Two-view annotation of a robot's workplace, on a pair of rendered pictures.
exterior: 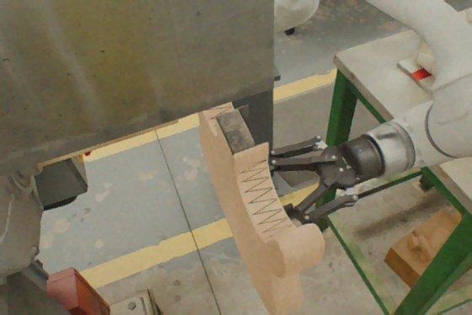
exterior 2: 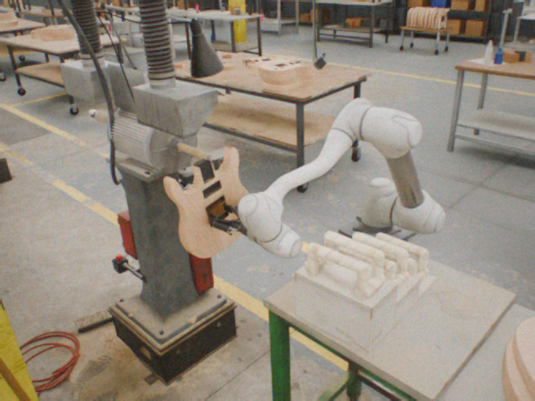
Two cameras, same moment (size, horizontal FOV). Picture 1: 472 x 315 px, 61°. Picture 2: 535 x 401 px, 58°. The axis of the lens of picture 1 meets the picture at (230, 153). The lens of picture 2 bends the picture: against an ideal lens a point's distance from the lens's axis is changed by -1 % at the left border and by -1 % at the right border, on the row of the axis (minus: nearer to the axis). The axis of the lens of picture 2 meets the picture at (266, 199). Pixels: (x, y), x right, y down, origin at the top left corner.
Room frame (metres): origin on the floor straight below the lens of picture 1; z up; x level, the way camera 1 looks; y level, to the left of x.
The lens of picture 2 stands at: (-0.29, -1.61, 1.98)
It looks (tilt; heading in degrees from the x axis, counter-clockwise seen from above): 27 degrees down; 61
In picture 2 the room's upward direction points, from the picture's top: 3 degrees counter-clockwise
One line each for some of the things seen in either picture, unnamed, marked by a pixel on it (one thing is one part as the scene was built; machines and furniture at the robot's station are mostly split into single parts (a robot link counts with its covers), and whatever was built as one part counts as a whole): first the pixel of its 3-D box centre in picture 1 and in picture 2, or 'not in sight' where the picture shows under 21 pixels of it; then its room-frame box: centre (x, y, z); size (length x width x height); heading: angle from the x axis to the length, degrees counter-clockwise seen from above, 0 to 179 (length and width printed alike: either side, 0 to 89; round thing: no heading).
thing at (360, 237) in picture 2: not in sight; (379, 245); (0.65, -0.64, 1.12); 0.20 x 0.03 x 0.03; 108
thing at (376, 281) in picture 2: not in sight; (372, 285); (0.49, -0.79, 1.12); 0.11 x 0.03 x 0.03; 19
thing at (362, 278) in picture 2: not in sight; (362, 282); (0.45, -0.79, 1.15); 0.03 x 0.03 x 0.09
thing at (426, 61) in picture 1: (431, 65); not in sight; (0.74, -0.51, 0.96); 0.11 x 0.03 x 0.03; 19
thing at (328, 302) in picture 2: not in sight; (344, 300); (0.47, -0.70, 1.02); 0.27 x 0.15 x 0.17; 109
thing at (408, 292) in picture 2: not in sight; (369, 286); (0.62, -0.65, 0.98); 0.27 x 0.16 x 0.09; 109
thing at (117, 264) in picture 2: not in sight; (129, 271); (0.10, 0.65, 0.46); 0.25 x 0.07 x 0.08; 105
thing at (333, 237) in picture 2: not in sight; (353, 246); (0.50, -0.69, 1.20); 0.20 x 0.03 x 0.03; 108
